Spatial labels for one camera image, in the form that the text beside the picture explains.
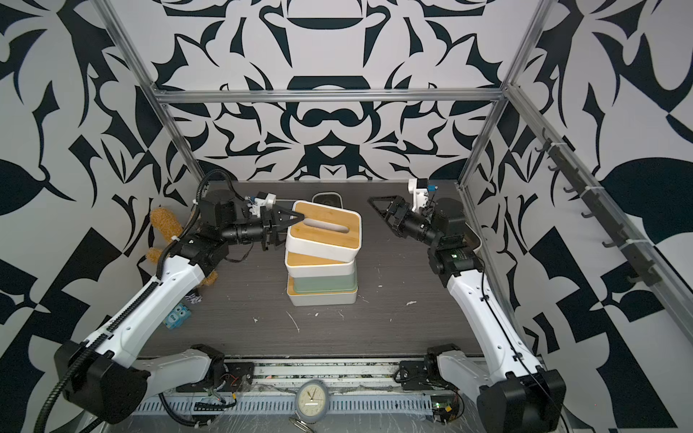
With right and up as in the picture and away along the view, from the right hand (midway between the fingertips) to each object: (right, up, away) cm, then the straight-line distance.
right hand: (373, 205), depth 68 cm
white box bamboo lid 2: (-17, -15, +1) cm, 23 cm away
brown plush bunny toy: (-66, -7, +25) cm, 71 cm away
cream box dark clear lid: (-12, +3, +38) cm, 40 cm away
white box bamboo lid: (-11, -7, -1) cm, 13 cm away
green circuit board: (+19, -52, +5) cm, 55 cm away
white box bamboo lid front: (-15, -29, +19) cm, 38 cm away
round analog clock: (-15, -48, 0) cm, 51 cm away
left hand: (-18, -4, 0) cm, 18 cm away
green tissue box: (-12, -23, +13) cm, 29 cm away
